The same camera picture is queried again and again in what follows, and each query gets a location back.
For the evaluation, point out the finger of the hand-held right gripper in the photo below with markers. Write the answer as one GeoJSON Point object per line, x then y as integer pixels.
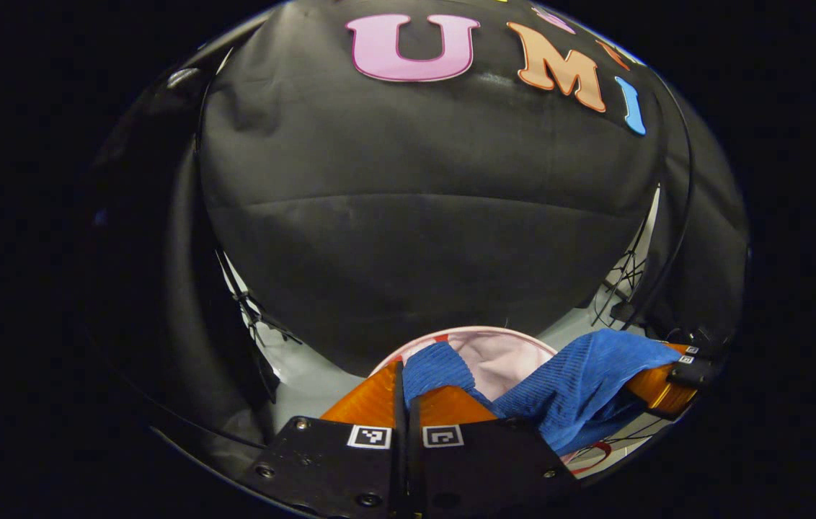
{"type": "Point", "coordinates": [688, 349]}
{"type": "Point", "coordinates": [660, 389]}

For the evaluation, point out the pink laundry hamper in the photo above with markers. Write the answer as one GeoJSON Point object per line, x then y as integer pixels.
{"type": "Point", "coordinates": [502, 360]}

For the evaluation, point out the black backdrop stand legs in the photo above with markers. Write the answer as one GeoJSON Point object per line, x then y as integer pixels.
{"type": "Point", "coordinates": [623, 311]}
{"type": "Point", "coordinates": [256, 317]}

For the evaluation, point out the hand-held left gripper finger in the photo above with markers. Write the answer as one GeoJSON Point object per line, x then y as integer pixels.
{"type": "Point", "coordinates": [415, 461]}
{"type": "Point", "coordinates": [399, 461]}

